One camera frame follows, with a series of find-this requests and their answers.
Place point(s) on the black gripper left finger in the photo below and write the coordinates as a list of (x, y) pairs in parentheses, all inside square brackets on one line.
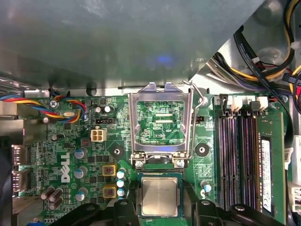
[(120, 212)]

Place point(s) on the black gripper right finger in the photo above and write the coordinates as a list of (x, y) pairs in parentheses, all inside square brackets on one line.
[(202, 212)]

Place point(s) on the silver CPU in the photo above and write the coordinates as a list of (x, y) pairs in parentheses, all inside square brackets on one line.
[(159, 196)]

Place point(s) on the white four pin socket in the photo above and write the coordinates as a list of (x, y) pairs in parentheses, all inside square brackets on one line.
[(97, 135)]

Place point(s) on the green RAM stick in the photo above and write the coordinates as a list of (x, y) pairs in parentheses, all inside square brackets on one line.
[(270, 164)]

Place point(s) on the metal socket cover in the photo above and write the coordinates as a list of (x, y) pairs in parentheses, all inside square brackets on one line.
[(133, 122)]

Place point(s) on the black RAM slot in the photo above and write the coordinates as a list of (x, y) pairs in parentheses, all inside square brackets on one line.
[(224, 122), (251, 122), (236, 122)]

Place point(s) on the green motherboard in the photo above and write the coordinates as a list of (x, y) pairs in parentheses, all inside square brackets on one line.
[(122, 113)]

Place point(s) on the metal display port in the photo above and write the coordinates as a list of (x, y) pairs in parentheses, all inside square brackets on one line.
[(20, 155), (21, 181)]

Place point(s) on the black PC case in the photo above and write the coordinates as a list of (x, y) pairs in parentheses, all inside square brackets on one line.
[(9, 113)]

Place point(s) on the grey power supply unit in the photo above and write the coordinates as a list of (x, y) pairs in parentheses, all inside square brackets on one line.
[(105, 42)]

